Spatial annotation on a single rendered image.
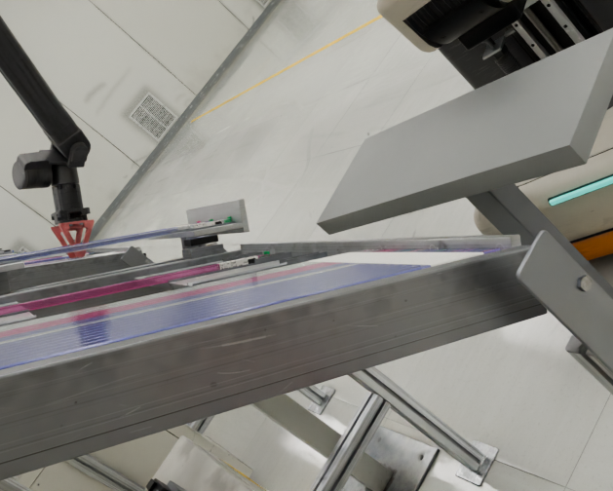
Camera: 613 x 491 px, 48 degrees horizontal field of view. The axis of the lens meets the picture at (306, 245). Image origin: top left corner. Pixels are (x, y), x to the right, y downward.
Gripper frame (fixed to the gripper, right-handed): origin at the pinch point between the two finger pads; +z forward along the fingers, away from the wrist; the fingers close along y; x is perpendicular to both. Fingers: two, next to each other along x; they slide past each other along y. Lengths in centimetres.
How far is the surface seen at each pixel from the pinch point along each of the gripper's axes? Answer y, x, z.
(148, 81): -694, 233, -196
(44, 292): 39.2, -12.1, 5.0
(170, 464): 40, 3, 36
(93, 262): -37.4, 10.0, 3.2
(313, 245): 68, 20, 3
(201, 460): 50, 5, 34
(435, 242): 95, 20, 4
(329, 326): 107, -1, 8
